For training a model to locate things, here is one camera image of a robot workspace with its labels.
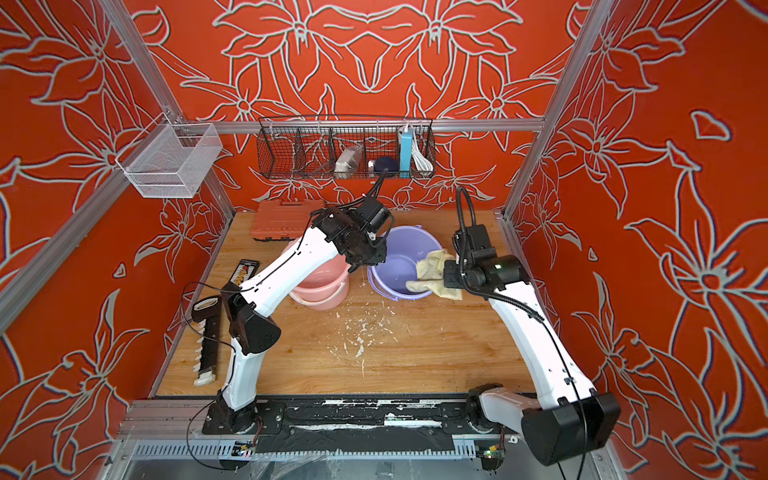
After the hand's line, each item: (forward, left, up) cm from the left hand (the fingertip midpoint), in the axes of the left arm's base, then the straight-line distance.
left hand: (382, 255), depth 79 cm
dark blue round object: (+35, -1, +5) cm, 35 cm away
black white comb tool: (-9, +56, -22) cm, 61 cm away
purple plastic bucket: (+2, -6, +2) cm, 7 cm away
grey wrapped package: (+29, +13, +10) cm, 33 cm away
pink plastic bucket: (-8, +14, -4) cm, 17 cm away
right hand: (-4, -18, 0) cm, 18 cm away
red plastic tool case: (+26, +43, -16) cm, 53 cm away
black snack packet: (+6, +48, -20) cm, 53 cm away
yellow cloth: (-4, -13, -3) cm, 14 cm away
